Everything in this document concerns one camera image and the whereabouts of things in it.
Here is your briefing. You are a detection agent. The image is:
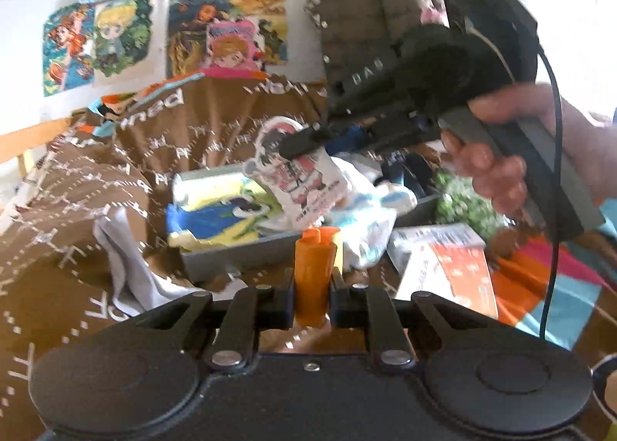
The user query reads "grey storage tray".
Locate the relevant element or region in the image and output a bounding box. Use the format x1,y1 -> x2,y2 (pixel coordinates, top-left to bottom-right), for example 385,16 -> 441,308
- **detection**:
171,166 -> 444,281

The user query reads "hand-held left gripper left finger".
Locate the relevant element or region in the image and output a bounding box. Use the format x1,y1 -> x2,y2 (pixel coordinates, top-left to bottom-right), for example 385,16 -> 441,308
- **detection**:
123,272 -> 296,370

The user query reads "wooden bed frame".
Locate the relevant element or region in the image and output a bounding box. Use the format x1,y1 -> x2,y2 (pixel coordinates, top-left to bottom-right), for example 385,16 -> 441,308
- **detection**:
0,118 -> 74,177

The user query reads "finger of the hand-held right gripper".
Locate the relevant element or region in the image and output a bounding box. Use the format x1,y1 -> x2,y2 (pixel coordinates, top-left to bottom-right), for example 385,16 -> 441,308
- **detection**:
327,48 -> 413,120
277,118 -> 443,161

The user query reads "brown printed blanket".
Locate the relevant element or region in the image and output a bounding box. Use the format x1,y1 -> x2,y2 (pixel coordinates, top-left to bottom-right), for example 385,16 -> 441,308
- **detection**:
0,74 -> 617,422

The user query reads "blonde cartoon figure poster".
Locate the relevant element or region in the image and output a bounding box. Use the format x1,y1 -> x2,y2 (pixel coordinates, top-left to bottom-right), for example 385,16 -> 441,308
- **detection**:
91,0 -> 156,86

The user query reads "person's right forearm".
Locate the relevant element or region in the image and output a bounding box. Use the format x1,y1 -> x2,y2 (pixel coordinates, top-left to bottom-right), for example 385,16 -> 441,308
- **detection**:
545,84 -> 617,203

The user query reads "black cable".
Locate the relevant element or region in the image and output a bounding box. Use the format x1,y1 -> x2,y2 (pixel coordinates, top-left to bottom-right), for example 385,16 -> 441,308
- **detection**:
534,48 -> 566,339

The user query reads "yellow blue cartoon towel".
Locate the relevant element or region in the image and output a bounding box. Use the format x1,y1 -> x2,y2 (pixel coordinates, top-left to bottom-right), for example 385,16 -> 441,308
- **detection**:
166,176 -> 300,249

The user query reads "white grey garment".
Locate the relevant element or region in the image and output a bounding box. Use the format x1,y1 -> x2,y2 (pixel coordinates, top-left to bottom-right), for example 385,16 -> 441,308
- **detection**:
94,207 -> 194,313

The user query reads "white light-blue sock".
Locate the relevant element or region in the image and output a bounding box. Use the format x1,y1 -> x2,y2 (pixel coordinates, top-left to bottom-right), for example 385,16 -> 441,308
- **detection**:
328,156 -> 418,269

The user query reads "brown quilted jacket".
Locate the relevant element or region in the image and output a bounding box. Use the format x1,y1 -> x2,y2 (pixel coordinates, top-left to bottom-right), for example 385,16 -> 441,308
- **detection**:
306,0 -> 454,101

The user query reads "cartoon character card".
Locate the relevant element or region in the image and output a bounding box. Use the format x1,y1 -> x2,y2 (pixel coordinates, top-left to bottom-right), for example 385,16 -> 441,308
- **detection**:
243,115 -> 354,230

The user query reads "orange-haired girl fish poster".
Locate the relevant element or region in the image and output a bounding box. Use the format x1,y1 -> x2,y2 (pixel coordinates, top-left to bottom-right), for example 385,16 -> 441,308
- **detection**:
43,4 -> 96,98

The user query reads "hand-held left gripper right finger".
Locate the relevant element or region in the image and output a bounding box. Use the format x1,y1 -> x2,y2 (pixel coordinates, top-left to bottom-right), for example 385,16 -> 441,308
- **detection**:
329,272 -> 483,367

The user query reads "white orange cardboard box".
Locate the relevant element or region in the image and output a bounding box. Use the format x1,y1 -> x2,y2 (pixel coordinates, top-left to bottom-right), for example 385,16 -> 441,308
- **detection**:
388,224 -> 499,319

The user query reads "person's right hand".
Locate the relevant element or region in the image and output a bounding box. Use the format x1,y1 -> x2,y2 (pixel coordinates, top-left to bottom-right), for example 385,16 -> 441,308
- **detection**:
440,83 -> 570,219

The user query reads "dark blue sock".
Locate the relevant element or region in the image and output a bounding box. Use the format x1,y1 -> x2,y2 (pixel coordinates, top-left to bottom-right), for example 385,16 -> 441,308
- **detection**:
381,154 -> 426,197

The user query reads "small pink cartoon girl poster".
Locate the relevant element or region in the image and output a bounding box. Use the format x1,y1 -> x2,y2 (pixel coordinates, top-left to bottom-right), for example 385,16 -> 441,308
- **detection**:
205,19 -> 267,78

